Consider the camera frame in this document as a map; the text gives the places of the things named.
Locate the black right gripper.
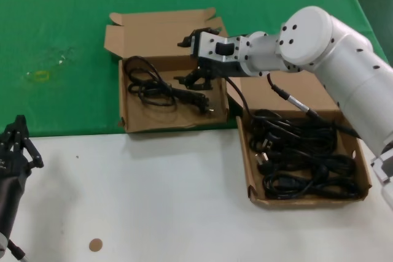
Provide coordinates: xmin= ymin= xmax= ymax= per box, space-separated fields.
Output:
xmin=173 ymin=28 xmax=244 ymax=91

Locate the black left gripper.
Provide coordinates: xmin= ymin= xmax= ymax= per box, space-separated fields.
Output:
xmin=0 ymin=115 xmax=44 ymax=238

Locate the black power cable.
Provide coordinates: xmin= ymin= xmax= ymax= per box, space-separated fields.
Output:
xmin=249 ymin=108 xmax=340 ymax=156
xmin=123 ymin=55 xmax=216 ymax=118
xmin=257 ymin=150 xmax=360 ymax=201

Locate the cardboard box with oval hole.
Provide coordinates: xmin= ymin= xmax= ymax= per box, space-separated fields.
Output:
xmin=103 ymin=7 xmax=230 ymax=134

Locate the cardboard box with round hole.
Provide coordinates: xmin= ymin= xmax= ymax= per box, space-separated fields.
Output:
xmin=225 ymin=71 xmax=373 ymax=210

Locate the round brown cardboard disc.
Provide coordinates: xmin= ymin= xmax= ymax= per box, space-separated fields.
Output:
xmin=88 ymin=238 xmax=103 ymax=253

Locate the green tablecloth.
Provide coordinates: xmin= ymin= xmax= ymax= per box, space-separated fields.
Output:
xmin=0 ymin=0 xmax=393 ymax=139

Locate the grey right arm cable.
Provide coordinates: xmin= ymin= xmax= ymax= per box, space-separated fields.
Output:
xmin=225 ymin=76 xmax=251 ymax=120

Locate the black silver left arm cable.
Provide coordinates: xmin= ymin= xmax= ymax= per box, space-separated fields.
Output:
xmin=6 ymin=238 xmax=28 ymax=262

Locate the black cable with silver connector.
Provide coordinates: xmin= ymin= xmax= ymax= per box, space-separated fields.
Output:
xmin=266 ymin=72 xmax=365 ymax=139

